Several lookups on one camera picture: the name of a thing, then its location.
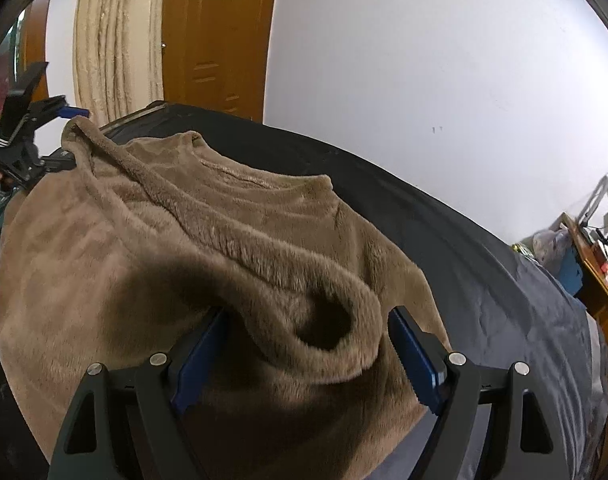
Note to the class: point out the blue box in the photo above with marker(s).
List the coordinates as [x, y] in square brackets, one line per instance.
[569, 270]

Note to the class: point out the wooden wardrobe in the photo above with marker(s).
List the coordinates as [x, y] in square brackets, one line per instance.
[34, 45]

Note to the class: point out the wooden door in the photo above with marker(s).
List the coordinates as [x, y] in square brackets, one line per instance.
[219, 35]

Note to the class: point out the brown fleece sweater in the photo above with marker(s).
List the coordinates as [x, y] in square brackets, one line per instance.
[159, 270]

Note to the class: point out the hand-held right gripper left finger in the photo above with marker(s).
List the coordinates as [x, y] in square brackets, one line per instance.
[204, 355]

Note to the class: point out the clear plastic bag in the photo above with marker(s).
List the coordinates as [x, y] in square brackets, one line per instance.
[548, 247]

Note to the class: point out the dark grey bed sheet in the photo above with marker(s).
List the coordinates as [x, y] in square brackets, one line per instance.
[483, 260]

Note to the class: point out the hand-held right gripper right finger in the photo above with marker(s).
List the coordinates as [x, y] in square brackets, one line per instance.
[413, 360]

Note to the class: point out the wooden desk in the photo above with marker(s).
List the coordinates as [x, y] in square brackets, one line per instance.
[601, 300]

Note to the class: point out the green yellow packet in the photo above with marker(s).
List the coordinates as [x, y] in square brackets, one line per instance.
[522, 251]

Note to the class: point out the beige curtain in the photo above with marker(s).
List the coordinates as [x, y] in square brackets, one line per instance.
[114, 45]

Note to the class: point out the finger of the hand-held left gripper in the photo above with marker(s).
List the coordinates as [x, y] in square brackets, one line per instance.
[74, 110]
[59, 162]

